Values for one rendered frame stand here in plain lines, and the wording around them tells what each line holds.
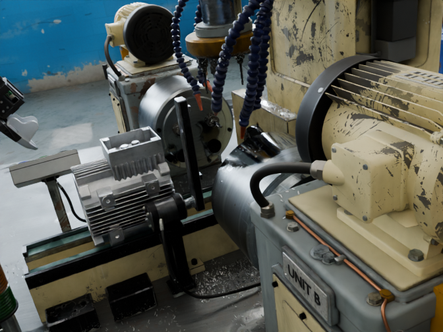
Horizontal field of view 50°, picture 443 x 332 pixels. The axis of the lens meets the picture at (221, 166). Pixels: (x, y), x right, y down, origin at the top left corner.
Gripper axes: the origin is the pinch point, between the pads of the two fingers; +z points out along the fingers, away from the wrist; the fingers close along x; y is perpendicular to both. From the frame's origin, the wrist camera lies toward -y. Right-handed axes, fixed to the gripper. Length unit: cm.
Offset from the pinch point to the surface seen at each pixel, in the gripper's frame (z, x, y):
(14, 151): 89, 339, -87
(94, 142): 123, 309, -26
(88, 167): 9.6, -7.6, 6.5
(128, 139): 13.5, -2.0, 17.0
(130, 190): 17.1, -15.3, 10.3
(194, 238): 39.3, -13.9, 12.1
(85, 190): 10.6, -13.5, 3.6
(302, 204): 16, -57, 31
